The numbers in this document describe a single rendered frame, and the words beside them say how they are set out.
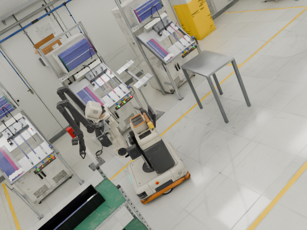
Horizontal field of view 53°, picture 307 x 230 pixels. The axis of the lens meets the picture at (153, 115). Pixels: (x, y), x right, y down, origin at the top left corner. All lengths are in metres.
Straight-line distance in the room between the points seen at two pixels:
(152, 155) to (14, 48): 3.66
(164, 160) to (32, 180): 2.23
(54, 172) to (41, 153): 0.55
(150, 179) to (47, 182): 1.94
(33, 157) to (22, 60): 2.25
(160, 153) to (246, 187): 0.98
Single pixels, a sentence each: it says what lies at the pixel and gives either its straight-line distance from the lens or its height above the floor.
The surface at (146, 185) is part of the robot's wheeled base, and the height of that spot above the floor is 0.27.
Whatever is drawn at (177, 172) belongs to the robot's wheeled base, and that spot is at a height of 0.22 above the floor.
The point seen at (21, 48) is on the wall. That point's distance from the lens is 6.22.
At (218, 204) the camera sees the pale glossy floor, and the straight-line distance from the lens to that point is 3.45.
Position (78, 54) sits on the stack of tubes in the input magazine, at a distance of 4.89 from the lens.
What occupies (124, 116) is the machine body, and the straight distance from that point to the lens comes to 5.19.
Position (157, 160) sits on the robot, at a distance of 3.53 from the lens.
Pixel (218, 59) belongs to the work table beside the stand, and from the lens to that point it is 4.28.
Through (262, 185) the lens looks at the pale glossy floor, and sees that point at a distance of 3.47.
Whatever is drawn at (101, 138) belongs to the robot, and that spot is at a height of 1.02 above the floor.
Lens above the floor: 2.58
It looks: 29 degrees down
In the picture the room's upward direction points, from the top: 29 degrees counter-clockwise
